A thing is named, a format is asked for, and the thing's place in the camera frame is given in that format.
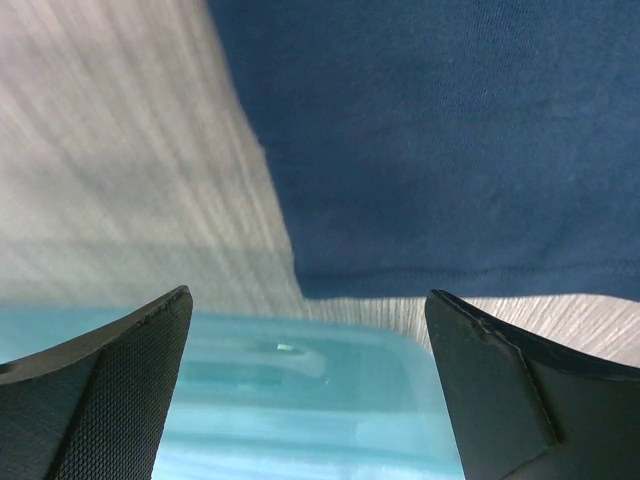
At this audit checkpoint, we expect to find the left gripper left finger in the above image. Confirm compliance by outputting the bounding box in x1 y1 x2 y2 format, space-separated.
1 286 193 480

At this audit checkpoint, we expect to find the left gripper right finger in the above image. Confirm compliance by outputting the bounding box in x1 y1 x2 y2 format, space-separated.
425 290 639 480

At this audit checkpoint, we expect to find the navy blue t shirt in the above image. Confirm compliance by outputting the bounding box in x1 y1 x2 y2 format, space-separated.
209 0 639 300

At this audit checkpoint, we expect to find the teal plastic bin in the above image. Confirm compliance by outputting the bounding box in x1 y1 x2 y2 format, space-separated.
1 308 463 479

